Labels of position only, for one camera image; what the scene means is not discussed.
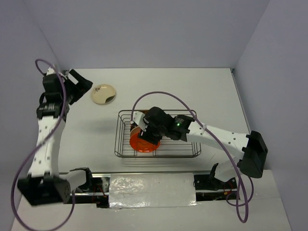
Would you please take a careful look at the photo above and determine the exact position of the brown yellow patterned plate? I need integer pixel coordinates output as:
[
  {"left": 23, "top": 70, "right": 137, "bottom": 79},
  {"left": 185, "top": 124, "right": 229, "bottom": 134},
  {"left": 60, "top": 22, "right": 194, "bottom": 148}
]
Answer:
[{"left": 130, "top": 110, "right": 148, "bottom": 138}]

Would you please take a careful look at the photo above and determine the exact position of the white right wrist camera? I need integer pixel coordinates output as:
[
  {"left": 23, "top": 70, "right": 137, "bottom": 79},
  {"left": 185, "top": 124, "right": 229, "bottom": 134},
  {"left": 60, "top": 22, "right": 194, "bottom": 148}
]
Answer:
[{"left": 130, "top": 111, "right": 147, "bottom": 131}]

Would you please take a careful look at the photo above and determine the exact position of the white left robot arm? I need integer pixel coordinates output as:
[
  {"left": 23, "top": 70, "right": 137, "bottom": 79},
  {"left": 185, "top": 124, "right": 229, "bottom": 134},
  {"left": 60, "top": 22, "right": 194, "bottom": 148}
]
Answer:
[{"left": 17, "top": 68, "right": 94, "bottom": 206}]

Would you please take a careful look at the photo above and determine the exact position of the cream plate with brown patch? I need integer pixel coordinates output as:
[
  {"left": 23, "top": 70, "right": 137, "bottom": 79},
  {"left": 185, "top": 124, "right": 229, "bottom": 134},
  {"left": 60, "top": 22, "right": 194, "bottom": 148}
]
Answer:
[{"left": 91, "top": 84, "right": 116, "bottom": 105}]

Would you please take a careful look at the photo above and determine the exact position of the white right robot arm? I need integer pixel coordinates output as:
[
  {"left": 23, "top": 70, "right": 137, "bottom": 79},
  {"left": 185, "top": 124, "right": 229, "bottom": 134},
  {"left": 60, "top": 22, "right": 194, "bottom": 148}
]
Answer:
[{"left": 131, "top": 107, "right": 268, "bottom": 188}]

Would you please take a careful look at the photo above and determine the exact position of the orange plastic plate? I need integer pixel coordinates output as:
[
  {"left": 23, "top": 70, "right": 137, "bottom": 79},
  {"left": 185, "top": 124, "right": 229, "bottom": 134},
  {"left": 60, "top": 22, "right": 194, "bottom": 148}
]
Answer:
[{"left": 129, "top": 135, "right": 160, "bottom": 153}]

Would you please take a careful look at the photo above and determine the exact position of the silver foil covered block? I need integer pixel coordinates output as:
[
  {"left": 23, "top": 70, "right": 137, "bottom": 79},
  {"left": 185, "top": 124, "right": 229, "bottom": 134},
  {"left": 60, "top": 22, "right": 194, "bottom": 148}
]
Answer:
[{"left": 109, "top": 173, "right": 197, "bottom": 209}]

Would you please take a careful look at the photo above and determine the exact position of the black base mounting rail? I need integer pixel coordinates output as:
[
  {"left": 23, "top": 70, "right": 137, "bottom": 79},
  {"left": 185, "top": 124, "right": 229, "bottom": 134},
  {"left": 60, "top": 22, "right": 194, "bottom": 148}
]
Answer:
[{"left": 75, "top": 172, "right": 237, "bottom": 209}]

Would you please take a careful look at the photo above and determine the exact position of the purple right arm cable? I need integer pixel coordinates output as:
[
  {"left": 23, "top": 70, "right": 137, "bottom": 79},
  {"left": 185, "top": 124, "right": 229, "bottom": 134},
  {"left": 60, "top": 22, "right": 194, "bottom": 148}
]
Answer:
[{"left": 131, "top": 91, "right": 255, "bottom": 223}]

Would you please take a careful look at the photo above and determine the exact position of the grey wire dish rack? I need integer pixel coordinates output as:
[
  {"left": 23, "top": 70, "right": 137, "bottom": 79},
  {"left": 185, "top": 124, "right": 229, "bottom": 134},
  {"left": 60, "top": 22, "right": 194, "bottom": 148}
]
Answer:
[{"left": 115, "top": 110, "right": 201, "bottom": 158}]

